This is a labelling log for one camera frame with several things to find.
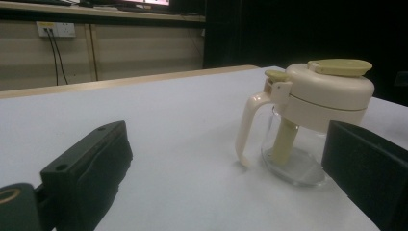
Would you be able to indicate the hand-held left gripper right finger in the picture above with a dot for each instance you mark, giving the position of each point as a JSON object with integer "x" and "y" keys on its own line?
{"x": 369, "y": 173}

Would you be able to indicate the wooden background desk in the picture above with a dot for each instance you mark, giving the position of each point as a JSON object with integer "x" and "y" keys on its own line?
{"x": 96, "y": 12}

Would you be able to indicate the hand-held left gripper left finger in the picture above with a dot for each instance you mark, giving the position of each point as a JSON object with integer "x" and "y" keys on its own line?
{"x": 86, "y": 173}

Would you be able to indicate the white wall socket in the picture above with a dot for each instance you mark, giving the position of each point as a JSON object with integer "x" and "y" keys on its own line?
{"x": 61, "y": 29}

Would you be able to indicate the white table sheet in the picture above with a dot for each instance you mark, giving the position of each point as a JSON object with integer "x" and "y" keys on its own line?
{"x": 179, "y": 134}

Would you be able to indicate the monitor screen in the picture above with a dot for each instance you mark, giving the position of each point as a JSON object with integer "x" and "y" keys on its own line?
{"x": 146, "y": 2}

